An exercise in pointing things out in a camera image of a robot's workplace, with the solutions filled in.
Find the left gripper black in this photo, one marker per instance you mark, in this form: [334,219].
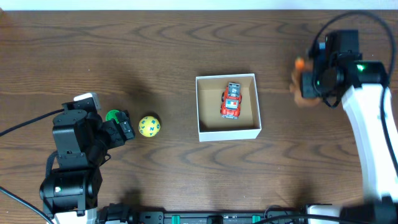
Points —
[116,129]

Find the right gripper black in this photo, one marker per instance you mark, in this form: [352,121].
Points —
[308,89]

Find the brown plush toy with carrot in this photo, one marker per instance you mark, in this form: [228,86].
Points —
[301,66]

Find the red toy truck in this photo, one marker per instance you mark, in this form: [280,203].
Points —
[231,101]

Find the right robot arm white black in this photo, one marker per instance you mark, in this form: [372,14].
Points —
[368,106]

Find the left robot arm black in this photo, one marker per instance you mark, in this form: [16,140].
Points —
[82,140]

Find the green ribbed plastic wheel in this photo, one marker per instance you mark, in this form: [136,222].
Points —
[112,115]

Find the yellow ball with blue letters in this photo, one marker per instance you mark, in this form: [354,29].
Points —
[149,126]

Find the white cardboard box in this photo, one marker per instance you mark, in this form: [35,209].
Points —
[211,125]

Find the black rail at table edge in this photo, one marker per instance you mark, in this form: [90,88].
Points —
[123,214]

